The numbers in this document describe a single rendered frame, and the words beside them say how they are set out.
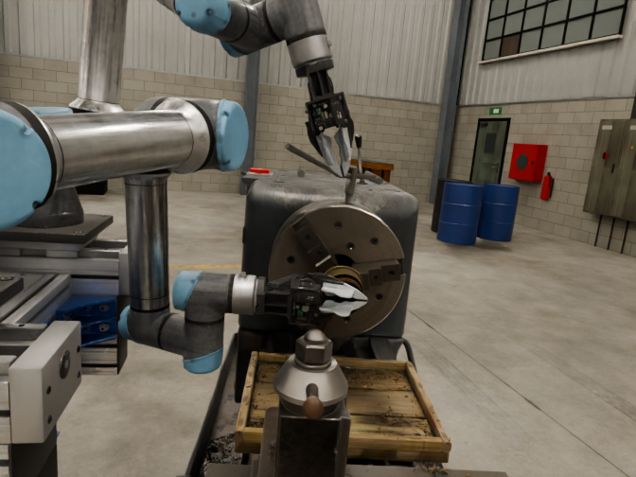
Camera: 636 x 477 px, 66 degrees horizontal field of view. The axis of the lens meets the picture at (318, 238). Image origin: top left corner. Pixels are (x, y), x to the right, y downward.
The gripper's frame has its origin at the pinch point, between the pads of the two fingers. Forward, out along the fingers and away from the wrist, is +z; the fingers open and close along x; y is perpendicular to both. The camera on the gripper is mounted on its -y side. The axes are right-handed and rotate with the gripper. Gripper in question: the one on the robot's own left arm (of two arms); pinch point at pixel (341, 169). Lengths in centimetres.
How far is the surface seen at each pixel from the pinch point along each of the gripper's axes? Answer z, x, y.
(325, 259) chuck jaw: 17.4, -8.1, -2.8
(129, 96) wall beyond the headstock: -177, -313, -942
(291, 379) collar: 14, -14, 51
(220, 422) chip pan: 64, -52, -33
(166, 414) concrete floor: 101, -106, -121
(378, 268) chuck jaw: 23.1, 2.4, -4.8
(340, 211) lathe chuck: 9.7, -2.0, -10.3
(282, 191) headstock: 3.7, -14.1, -27.8
